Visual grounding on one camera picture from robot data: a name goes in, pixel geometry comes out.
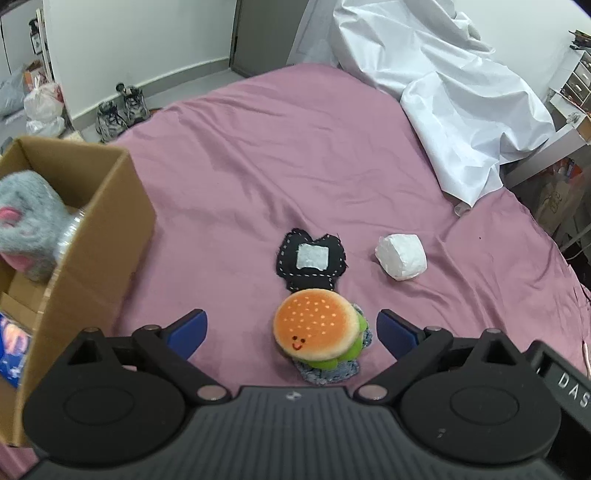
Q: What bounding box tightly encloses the white cover sheet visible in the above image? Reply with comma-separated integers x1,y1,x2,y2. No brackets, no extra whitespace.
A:
288,0,556,209

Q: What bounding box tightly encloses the black felt patch white square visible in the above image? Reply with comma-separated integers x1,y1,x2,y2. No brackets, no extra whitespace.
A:
276,227,349,293

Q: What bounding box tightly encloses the white plastic bag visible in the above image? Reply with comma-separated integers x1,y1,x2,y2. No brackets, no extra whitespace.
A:
23,82,66,138

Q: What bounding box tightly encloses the white drawer organizer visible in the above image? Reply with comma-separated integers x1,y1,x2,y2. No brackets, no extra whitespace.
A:
558,46,591,114

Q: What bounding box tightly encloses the grey fluffy plush toy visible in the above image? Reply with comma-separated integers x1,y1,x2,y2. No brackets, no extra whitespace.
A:
0,170,68,282

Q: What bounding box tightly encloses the white foam lump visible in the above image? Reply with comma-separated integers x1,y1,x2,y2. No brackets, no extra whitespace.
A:
374,233,428,281

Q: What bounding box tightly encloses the pink bed sheet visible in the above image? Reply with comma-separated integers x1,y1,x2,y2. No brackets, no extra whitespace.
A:
0,62,591,480

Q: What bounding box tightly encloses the burger plush toy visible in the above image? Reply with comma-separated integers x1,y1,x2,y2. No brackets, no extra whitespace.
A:
273,288,370,370

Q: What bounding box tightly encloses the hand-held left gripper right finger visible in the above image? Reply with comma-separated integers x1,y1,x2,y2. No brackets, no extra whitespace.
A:
355,310,519,406

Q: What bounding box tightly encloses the white desk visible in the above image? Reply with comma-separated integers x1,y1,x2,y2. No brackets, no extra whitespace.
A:
501,88,591,190

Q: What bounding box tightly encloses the cartoon paper bag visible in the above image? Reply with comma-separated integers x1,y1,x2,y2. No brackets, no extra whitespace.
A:
533,157,591,241

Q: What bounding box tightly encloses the brown cardboard box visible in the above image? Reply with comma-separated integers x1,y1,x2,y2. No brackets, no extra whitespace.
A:
0,136,156,448

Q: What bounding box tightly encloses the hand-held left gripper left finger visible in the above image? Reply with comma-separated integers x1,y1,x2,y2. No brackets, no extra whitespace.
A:
68,309,232,405

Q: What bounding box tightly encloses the grey door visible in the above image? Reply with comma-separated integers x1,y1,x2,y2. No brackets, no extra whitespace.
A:
229,0,308,77

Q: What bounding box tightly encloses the blue tissue pack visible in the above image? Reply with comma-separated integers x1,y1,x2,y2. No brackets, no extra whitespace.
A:
0,313,33,389

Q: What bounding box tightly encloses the grey plastic bag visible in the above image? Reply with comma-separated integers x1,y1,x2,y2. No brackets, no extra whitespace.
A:
0,65,28,116

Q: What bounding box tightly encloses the denim fabric patch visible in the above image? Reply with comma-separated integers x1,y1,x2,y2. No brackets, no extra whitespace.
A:
293,302,374,384

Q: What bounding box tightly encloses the orange cardboard box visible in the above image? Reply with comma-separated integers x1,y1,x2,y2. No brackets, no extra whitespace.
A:
23,60,45,91

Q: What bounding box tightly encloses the clear bag of white beads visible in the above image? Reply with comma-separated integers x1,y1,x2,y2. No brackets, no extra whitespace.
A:
53,208,88,265

